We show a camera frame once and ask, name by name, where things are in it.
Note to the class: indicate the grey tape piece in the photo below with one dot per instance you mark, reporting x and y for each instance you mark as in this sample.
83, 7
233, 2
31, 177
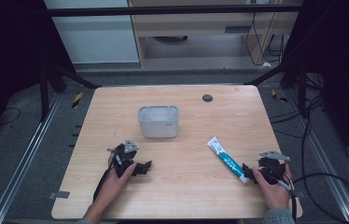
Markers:
59, 195

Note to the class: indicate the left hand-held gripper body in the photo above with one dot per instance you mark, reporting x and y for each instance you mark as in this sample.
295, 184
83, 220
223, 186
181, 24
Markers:
122, 157

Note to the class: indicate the light wooden desk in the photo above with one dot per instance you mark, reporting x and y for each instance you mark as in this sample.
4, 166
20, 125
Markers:
194, 26

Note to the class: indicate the white and teal toothpaste tube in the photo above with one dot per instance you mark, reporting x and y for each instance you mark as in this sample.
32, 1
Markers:
225, 157

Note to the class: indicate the black metal frame bar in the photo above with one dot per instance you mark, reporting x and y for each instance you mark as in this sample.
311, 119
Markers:
163, 11

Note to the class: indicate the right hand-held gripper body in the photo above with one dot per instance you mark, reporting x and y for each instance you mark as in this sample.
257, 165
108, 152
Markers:
272, 168

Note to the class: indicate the white plug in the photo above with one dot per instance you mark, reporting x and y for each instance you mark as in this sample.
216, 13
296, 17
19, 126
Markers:
266, 64

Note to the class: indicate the white cabinet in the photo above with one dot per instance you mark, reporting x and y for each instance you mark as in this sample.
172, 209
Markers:
94, 37

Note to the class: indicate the aluminium floor rail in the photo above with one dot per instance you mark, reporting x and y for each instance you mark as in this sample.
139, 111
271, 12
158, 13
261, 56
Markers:
328, 161
23, 158

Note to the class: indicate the black metal stand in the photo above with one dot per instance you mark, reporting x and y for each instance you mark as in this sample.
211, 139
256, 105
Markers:
43, 93
301, 90

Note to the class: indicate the black curtain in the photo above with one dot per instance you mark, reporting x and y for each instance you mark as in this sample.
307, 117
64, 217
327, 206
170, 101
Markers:
7, 46
343, 62

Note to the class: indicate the person's left hand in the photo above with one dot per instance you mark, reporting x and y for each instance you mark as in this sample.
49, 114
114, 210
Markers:
113, 186

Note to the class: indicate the yellow and black tape strip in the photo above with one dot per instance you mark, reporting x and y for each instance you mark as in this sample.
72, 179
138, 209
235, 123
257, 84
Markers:
279, 97
76, 100

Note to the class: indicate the person's right hand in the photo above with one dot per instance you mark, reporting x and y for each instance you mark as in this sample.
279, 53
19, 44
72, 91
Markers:
273, 194

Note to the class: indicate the grey plastic container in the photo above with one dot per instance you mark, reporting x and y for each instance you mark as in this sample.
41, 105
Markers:
158, 123

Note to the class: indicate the round grey table grommet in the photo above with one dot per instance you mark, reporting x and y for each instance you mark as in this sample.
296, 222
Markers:
207, 98

